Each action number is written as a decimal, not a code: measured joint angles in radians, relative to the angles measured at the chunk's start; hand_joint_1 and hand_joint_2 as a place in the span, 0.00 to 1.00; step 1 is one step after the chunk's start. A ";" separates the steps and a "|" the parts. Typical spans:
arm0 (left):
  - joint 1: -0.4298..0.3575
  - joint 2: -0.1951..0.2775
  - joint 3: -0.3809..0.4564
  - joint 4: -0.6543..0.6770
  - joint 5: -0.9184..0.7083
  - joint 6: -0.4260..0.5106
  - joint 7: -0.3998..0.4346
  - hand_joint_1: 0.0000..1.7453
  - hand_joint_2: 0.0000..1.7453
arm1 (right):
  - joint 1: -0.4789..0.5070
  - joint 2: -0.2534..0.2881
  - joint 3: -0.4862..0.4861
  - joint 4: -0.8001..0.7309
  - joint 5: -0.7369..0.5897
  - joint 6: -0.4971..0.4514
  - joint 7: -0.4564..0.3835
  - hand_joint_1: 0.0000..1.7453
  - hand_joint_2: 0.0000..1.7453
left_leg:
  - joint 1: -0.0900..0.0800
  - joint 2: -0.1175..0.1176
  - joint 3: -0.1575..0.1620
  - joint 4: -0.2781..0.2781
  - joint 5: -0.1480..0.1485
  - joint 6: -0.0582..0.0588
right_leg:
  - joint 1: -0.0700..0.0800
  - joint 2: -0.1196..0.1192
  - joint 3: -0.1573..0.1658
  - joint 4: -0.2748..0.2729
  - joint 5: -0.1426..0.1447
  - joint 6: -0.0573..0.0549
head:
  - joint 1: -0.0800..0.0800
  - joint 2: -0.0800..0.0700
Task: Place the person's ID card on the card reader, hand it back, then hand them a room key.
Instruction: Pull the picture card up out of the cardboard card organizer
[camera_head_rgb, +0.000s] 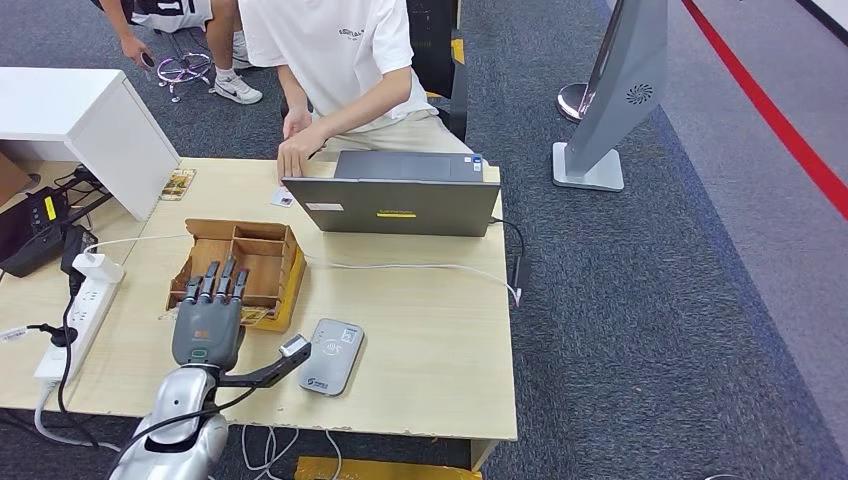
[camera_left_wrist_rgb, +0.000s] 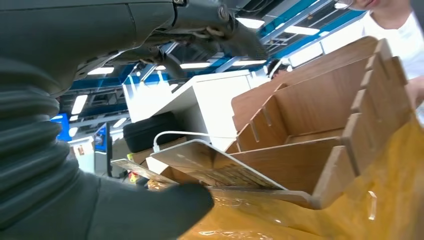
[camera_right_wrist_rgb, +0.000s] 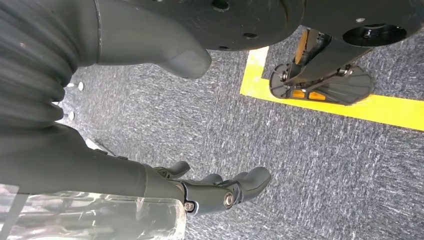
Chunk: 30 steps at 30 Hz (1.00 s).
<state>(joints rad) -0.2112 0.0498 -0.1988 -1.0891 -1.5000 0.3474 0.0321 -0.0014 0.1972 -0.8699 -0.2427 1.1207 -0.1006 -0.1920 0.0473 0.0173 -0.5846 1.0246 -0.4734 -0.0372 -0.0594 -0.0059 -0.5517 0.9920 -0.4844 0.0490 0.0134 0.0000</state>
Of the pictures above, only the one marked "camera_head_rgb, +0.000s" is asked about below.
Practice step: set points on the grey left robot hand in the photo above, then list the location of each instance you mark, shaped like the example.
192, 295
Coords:
208, 328

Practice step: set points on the person's right hand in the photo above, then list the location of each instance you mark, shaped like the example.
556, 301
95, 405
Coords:
136, 52
297, 121

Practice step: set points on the person's left hand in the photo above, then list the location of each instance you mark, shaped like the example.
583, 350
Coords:
298, 151

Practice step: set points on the white printed ID card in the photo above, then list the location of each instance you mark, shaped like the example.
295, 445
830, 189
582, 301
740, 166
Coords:
283, 197

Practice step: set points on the patterned room key card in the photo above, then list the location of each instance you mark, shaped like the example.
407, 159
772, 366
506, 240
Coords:
167, 314
257, 316

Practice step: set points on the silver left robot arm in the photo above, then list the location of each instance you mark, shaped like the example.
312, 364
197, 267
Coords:
185, 404

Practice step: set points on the person's left forearm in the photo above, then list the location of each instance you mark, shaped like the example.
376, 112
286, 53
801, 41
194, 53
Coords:
361, 106

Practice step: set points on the person's right forearm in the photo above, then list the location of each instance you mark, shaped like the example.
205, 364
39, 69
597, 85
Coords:
119, 20
293, 89

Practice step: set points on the person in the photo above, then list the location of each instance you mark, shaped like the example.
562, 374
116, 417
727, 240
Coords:
222, 33
338, 53

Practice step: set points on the picture card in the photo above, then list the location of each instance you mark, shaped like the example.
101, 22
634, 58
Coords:
177, 184

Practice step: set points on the grey card reader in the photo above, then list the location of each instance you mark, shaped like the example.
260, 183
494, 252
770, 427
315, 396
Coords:
331, 358

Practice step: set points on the chrome stool base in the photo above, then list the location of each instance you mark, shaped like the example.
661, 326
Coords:
184, 69

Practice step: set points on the white cabinet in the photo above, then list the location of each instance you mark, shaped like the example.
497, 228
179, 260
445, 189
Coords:
79, 112

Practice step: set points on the yellow base tray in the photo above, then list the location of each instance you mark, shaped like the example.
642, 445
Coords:
288, 298

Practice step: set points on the wooden compartment box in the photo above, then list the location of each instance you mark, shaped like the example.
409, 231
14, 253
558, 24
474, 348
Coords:
262, 255

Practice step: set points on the grey laptop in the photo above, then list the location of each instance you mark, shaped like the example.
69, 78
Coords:
397, 205

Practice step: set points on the white charger block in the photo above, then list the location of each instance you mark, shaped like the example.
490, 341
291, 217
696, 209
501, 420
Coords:
98, 268

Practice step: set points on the white power strip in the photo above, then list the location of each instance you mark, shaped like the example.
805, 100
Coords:
83, 318

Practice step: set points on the black power adapter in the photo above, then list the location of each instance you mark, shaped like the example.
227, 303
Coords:
78, 248

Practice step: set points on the black chair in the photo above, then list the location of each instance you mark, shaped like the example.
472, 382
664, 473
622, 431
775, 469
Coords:
434, 46

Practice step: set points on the brown cardboard box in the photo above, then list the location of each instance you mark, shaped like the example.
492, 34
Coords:
12, 179

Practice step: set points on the black device yellow label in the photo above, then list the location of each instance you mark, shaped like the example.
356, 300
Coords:
33, 232

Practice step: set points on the chrome stanchion base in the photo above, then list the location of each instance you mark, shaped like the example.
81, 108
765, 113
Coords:
571, 102

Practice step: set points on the white desk leg panel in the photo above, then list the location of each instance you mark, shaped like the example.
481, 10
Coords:
484, 456

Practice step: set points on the grey kiosk stand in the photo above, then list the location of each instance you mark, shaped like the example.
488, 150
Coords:
616, 86

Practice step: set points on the black camera bracket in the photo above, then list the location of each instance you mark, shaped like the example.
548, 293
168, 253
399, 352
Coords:
262, 378

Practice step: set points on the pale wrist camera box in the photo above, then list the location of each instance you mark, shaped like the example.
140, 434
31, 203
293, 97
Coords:
295, 346

